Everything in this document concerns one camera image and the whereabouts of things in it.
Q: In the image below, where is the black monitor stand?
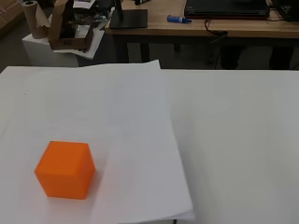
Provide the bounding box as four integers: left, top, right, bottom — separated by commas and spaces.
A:
108, 0, 149, 30

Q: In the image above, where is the red cable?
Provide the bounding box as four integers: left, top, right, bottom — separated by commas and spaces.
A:
204, 19, 229, 44

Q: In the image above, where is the brown cardboard box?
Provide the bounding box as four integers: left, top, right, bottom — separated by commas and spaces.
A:
48, 0, 95, 51

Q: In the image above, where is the orange cube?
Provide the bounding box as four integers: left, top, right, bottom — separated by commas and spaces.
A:
34, 140, 96, 201

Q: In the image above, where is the blue marker pen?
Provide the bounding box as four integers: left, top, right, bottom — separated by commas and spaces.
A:
166, 14, 192, 25

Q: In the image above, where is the wooden desk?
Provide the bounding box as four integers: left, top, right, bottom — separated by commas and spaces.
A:
105, 0, 299, 70

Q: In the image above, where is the brown paper roll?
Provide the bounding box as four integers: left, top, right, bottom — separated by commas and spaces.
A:
21, 0, 50, 40

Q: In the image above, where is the black laptop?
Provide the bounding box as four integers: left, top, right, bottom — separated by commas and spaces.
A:
183, 0, 271, 19

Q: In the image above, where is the white cabinet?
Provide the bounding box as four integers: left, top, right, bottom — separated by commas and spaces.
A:
21, 33, 79, 68

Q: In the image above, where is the white paper sheet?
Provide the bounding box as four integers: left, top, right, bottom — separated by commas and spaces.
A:
0, 59, 196, 224

